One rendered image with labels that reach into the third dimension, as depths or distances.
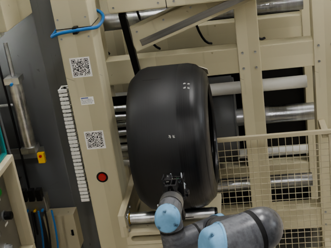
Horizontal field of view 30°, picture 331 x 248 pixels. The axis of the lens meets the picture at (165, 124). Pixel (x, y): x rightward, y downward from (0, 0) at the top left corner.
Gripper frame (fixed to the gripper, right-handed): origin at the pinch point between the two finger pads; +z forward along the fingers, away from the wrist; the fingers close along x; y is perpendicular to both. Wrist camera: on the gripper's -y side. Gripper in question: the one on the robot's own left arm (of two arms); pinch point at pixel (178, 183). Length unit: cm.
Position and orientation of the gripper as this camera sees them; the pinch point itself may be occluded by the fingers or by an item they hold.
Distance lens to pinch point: 216.4
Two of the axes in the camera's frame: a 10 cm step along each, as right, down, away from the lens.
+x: -9.9, 0.8, 1.4
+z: 1.1, -2.8, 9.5
